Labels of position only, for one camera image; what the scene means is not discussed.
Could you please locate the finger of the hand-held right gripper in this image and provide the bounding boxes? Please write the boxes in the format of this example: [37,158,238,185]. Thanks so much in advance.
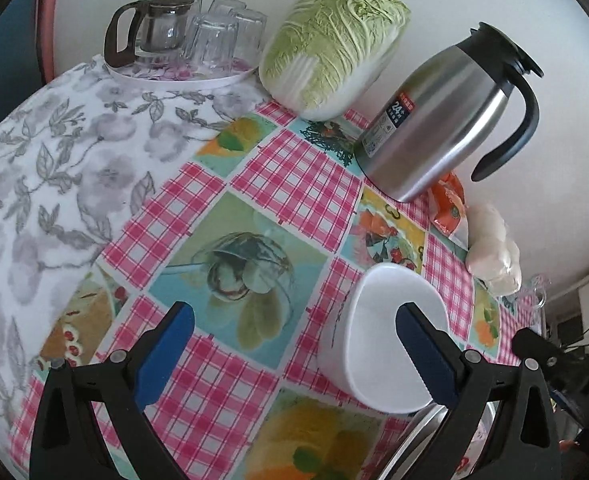
[512,327,558,365]

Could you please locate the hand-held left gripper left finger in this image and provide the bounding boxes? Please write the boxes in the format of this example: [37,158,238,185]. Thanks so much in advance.
[28,301,196,480]

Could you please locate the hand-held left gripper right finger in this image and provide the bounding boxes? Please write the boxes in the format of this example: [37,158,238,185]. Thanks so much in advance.
[382,301,560,480]

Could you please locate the large white bowl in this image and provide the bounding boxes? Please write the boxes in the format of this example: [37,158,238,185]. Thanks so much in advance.
[317,262,463,415]

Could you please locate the large steel basin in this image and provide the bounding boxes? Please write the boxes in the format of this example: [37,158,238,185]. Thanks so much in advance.
[375,402,500,480]

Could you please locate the clear glass mug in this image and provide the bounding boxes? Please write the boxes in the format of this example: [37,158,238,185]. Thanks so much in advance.
[517,274,550,311]

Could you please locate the bag of white buns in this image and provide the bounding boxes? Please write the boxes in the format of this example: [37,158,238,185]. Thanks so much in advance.
[465,203,523,297]

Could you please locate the orange snack packet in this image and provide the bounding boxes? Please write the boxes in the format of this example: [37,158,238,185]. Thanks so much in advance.
[432,171,469,241]

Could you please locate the pink checked picture tablecloth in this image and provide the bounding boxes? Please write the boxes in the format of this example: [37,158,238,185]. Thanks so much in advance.
[9,100,545,480]

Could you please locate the grey floral tablecloth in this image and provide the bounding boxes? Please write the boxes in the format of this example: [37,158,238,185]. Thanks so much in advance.
[0,55,270,461]

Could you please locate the stainless steel thermos jug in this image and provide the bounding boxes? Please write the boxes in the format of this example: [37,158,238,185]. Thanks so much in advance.
[353,21,545,204]

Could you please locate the white floral round tray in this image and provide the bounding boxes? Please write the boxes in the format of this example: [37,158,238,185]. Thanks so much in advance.
[107,52,258,90]

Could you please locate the napa cabbage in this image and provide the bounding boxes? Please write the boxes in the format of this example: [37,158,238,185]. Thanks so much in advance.
[258,0,411,122]

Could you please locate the blue door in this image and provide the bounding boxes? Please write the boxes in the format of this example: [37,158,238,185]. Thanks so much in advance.
[0,0,50,128]

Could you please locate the glass teapot with dark handle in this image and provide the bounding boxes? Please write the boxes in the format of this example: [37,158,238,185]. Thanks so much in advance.
[103,0,202,70]

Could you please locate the pink door frame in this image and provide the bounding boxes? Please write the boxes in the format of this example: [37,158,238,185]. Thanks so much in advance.
[38,0,64,83]

